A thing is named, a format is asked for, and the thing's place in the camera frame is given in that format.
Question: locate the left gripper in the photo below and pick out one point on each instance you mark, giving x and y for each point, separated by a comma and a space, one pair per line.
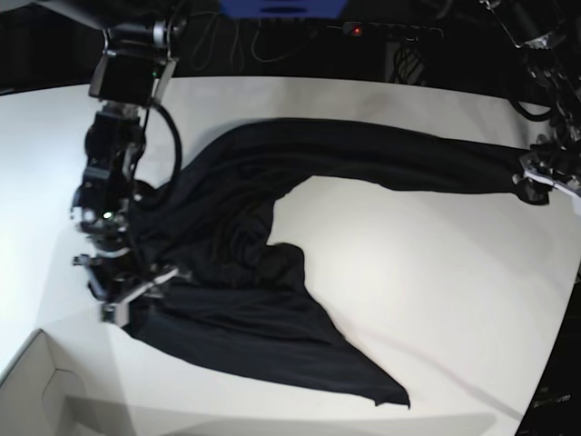
550, 166

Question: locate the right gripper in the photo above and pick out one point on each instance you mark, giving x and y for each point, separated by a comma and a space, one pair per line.
118, 278

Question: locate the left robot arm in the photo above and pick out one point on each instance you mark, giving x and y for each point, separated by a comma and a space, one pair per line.
548, 40

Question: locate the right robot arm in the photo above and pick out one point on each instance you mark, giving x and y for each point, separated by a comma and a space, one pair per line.
138, 61

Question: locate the white cardboard box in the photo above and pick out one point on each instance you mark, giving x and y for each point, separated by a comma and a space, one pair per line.
39, 398

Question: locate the black power strip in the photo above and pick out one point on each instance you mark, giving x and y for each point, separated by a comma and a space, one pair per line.
391, 31

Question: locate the blue bin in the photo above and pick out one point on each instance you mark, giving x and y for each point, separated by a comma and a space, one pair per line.
261, 9

